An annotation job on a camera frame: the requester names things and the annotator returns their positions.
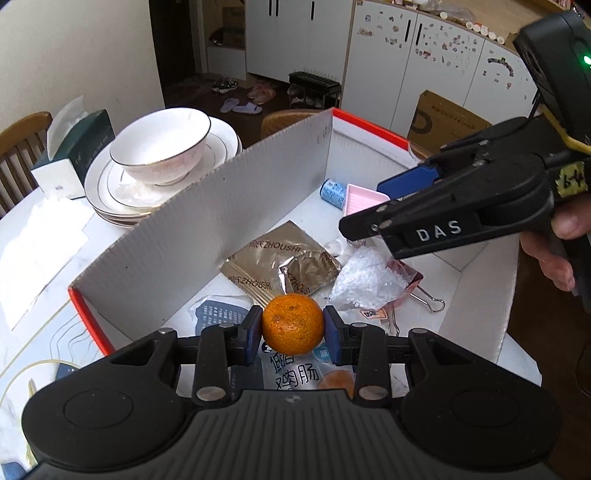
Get orange mandarin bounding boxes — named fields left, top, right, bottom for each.
left=262, top=293, right=322, bottom=356

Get white paper napkins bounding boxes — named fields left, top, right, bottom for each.
left=0, top=196, right=93, bottom=330

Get grey tissue pack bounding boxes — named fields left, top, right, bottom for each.
left=189, top=298, right=252, bottom=342

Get red cardboard box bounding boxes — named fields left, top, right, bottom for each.
left=68, top=107, right=543, bottom=398

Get white blue sausage packet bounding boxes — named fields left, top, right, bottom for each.
left=259, top=342, right=358, bottom=400

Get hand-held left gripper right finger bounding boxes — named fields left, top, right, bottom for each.
left=323, top=305, right=481, bottom=408

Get white gold-rimmed bowl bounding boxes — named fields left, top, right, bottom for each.
left=109, top=108, right=212, bottom=186

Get pink ridged tray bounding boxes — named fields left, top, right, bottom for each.
left=342, top=183, right=393, bottom=217

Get white marble desktop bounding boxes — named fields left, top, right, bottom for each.
left=0, top=185, right=543, bottom=480

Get blue printed table mat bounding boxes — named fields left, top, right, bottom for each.
left=0, top=295, right=116, bottom=462

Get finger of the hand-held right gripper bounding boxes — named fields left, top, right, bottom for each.
left=339, top=154, right=555, bottom=259
left=376, top=115, right=561, bottom=199

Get brown cardboard box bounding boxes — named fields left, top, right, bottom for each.
left=407, top=90, right=492, bottom=151

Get silver foil snack packet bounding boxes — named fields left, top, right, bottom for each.
left=219, top=220, right=342, bottom=310

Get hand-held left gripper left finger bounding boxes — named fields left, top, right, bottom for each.
left=108, top=305, right=264, bottom=408

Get black shoe rack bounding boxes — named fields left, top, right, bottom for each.
left=288, top=71, right=341, bottom=110

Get green white tissue box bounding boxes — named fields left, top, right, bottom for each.
left=30, top=96, right=115, bottom=200

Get clear bag of white granules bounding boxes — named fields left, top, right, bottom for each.
left=325, top=247, right=416, bottom=319

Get white wooden cabinet unit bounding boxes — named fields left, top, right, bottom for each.
left=205, top=0, right=541, bottom=139

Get small blue tube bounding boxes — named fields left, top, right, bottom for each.
left=320, top=178, right=349, bottom=210

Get pink binder clip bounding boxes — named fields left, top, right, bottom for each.
left=360, top=261, right=446, bottom=335

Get brown wooden chair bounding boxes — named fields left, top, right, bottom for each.
left=0, top=112, right=54, bottom=217

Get person's right hand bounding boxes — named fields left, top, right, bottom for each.
left=519, top=196, right=591, bottom=292

